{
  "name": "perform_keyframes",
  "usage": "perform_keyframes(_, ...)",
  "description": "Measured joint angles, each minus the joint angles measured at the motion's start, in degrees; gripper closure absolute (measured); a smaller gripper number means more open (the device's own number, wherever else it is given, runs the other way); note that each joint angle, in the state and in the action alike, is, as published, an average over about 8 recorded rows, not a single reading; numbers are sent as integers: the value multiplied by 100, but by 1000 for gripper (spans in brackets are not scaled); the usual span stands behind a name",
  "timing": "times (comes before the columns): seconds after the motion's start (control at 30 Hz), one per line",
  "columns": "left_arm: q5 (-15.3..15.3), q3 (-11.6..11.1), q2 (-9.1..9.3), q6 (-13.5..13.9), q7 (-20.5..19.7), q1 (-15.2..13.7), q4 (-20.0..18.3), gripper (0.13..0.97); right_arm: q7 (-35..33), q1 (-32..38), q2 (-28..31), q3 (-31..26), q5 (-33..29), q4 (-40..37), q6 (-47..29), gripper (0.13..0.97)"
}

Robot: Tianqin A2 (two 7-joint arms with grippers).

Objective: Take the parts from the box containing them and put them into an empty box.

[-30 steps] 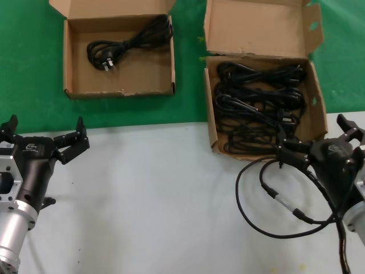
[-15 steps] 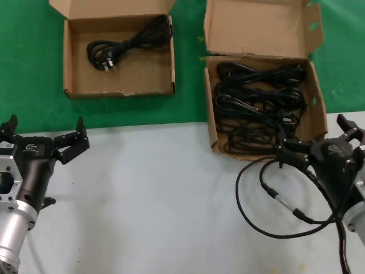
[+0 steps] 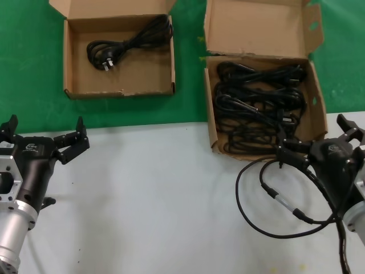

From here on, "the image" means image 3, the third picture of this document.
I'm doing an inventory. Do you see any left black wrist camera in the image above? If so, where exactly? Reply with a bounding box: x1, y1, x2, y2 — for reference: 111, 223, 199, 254
0, 141, 15, 157

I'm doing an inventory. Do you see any cardboard box with tall lid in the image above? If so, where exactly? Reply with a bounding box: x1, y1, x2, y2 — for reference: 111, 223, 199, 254
202, 0, 329, 163

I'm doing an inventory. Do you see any silver camera bracket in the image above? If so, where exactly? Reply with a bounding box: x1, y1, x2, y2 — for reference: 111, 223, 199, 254
353, 174, 365, 200
0, 155, 23, 212

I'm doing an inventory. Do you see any small black lever knob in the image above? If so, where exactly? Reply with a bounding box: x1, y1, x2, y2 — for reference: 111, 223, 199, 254
39, 196, 56, 211

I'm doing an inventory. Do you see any thin cable with silver connector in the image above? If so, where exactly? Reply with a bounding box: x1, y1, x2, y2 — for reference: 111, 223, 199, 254
235, 159, 343, 238

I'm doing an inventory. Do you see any thick black sleeved cable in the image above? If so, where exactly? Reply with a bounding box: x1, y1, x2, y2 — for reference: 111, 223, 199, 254
306, 168, 354, 274

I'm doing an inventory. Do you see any shallow cardboard box torn rim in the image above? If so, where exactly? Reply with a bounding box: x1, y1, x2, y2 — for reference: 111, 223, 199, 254
48, 0, 177, 100

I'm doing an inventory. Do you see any black power cord with plug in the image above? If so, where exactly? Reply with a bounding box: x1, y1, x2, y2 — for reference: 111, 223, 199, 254
86, 14, 174, 72

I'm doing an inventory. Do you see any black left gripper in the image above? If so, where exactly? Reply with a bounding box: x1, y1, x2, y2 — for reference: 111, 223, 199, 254
0, 114, 91, 211

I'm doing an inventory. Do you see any black coiled power cord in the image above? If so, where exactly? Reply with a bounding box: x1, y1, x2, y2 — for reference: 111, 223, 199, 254
219, 110, 300, 155
217, 61, 308, 86
214, 82, 308, 115

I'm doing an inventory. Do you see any right silver camera bracket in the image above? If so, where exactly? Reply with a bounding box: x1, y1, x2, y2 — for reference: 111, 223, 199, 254
353, 174, 365, 200

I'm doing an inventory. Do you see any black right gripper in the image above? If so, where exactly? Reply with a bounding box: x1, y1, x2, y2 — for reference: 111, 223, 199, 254
277, 113, 365, 217

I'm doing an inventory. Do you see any left silver camera bracket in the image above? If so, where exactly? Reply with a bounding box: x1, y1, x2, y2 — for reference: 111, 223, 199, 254
0, 155, 23, 212

